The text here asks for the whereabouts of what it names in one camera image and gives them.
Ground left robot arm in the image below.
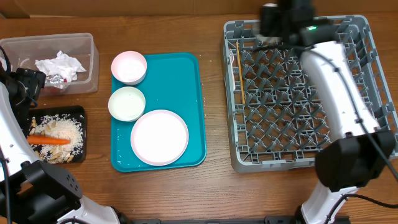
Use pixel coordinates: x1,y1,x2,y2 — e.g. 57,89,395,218
1,70,129,223

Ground red snack wrapper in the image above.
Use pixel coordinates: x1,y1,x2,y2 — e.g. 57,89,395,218
45,74,68,89

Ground clear plastic storage bin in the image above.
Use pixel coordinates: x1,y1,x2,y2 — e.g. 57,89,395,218
1,33,99,96

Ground rice and food scraps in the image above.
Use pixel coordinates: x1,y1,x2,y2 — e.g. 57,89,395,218
27,113,86,164

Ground black plastic waste tray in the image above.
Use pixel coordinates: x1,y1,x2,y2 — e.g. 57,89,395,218
24,105,88,164

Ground teal plastic serving tray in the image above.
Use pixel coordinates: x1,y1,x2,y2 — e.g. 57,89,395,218
111,52,207,172

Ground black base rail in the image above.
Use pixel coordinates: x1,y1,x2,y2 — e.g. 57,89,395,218
124,214,352,224

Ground grey plastic dishwasher rack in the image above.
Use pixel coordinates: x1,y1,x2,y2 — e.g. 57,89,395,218
221,15,397,173

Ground white bowl with food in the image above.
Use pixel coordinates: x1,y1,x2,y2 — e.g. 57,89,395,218
108,86,146,122

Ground white napkin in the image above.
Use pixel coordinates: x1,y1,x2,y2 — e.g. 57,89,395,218
35,50,86,82

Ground white plastic fork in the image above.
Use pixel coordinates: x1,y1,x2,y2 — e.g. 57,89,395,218
228,49,236,91

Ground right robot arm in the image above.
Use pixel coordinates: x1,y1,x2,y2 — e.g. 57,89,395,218
259,0,397,223

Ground wooden skewer stick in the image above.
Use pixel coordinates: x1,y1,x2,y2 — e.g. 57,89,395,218
236,40,246,106

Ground orange carrot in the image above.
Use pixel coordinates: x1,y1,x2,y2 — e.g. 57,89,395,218
27,135,70,145

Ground pink round plate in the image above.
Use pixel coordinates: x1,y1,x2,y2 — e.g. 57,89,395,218
131,110,189,166

